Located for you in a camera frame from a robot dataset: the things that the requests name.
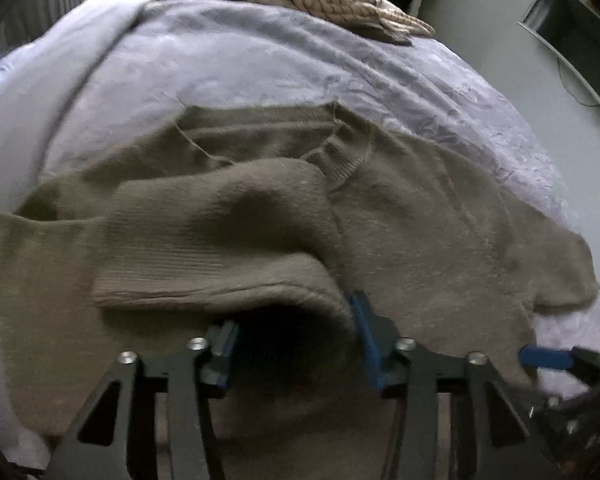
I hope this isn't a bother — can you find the olive knit sweater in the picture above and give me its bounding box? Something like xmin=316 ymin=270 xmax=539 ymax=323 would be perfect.
xmin=0 ymin=101 xmax=600 ymax=441

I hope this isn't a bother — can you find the lavender embossed bedspread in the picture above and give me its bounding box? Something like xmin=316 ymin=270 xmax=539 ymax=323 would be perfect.
xmin=0 ymin=0 xmax=600 ymax=478

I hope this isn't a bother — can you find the beige cable knit sweater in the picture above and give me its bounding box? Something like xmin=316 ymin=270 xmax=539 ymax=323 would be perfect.
xmin=291 ymin=0 xmax=436 ymax=42

